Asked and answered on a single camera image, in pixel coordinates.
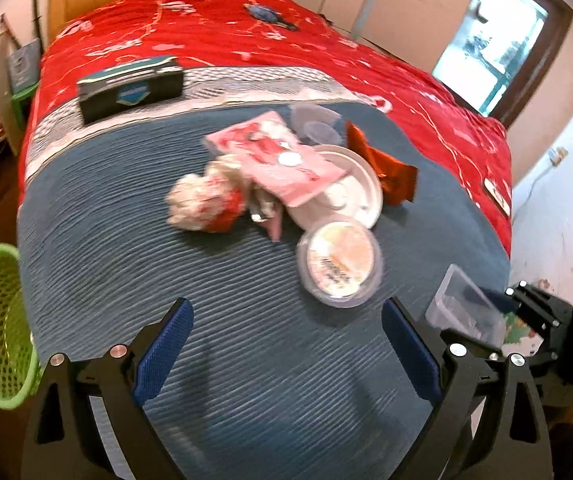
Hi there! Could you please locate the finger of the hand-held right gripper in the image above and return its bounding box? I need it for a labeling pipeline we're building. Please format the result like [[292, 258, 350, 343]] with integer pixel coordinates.
[[531, 335, 573, 403], [481, 282, 573, 342]]

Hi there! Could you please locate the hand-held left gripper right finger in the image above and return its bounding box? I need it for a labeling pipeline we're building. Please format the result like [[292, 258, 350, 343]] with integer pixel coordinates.
[[381, 297, 554, 480]]

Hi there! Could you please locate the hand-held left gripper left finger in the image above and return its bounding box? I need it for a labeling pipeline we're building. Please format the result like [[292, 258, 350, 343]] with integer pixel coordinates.
[[21, 297, 194, 480]]

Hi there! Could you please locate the clear plastic box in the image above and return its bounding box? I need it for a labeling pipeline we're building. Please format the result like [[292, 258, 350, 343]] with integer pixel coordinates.
[[425, 264, 508, 348]]

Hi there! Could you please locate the round lidded plastic container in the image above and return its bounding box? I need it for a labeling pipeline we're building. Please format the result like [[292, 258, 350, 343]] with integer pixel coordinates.
[[296, 214, 384, 307]]

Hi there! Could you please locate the white red tissue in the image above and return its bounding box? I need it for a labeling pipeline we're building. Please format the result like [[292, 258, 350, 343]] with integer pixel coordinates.
[[166, 154, 252, 233]]

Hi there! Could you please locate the white round paper plate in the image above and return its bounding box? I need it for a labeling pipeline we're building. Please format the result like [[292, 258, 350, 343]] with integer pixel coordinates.
[[286, 144, 384, 231]]

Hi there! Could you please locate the red foil wrapper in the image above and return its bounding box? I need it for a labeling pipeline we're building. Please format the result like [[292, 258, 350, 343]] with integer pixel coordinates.
[[343, 121, 419, 206]]

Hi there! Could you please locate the pink printed packet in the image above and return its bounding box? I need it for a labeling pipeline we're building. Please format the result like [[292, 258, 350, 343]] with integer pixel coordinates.
[[204, 110, 347, 208]]

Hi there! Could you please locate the smartphone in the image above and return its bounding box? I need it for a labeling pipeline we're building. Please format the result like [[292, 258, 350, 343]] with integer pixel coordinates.
[[483, 178, 513, 219]]

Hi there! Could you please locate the small pink foil wrapper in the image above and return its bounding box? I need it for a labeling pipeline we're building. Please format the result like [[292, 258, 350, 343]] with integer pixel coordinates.
[[249, 186, 286, 244]]

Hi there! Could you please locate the clear plastic cup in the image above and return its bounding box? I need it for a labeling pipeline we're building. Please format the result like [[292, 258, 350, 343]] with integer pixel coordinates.
[[289, 102, 343, 147]]

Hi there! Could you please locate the brown framed window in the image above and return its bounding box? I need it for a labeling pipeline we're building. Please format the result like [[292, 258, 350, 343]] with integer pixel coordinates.
[[431, 0, 573, 128]]

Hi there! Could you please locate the black cardboard box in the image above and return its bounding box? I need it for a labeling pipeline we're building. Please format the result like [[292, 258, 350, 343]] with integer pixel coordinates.
[[76, 55, 184, 125]]

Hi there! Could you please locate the green plastic stool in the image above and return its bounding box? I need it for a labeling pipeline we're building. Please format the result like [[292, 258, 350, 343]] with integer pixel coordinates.
[[10, 82, 36, 157]]

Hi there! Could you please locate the white blue paper bag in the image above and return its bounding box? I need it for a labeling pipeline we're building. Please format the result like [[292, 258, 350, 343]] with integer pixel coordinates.
[[6, 39, 43, 95]]

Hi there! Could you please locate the red printed blanket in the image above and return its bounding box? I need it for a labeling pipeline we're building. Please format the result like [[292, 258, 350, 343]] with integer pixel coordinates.
[[16, 0, 513, 261]]

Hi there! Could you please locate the beige wardrobe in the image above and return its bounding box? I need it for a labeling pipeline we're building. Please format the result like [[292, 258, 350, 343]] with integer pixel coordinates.
[[279, 0, 487, 73]]

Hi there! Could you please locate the small blue object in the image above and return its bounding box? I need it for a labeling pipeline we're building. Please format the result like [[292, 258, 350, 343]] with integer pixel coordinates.
[[244, 4, 299, 32]]

